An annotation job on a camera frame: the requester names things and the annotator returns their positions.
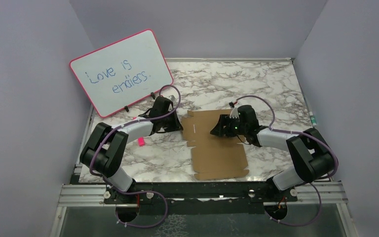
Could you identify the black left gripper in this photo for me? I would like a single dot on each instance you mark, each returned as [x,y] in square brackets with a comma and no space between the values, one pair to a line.
[176,125]

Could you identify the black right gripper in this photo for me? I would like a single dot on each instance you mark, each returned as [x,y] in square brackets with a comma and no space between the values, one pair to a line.
[224,120]

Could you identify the brown cardboard box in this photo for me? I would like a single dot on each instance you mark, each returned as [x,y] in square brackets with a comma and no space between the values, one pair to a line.
[213,158]

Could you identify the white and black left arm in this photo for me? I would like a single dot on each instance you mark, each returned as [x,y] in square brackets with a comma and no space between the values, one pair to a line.
[105,147]

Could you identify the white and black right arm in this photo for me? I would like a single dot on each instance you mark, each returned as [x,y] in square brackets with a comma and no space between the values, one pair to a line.
[310,154]

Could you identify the pink marker pen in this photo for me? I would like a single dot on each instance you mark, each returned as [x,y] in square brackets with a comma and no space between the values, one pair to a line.
[141,141]

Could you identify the pink framed whiteboard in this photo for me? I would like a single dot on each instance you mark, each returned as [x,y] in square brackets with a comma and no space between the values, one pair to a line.
[122,73]

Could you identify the green capped marker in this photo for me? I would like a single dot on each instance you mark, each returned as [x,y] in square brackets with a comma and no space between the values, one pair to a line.
[312,118]

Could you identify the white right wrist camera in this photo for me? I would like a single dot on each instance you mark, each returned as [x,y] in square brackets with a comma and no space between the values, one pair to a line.
[234,114]

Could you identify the aluminium frame rail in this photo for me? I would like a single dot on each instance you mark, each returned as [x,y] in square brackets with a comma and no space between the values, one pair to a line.
[256,192]

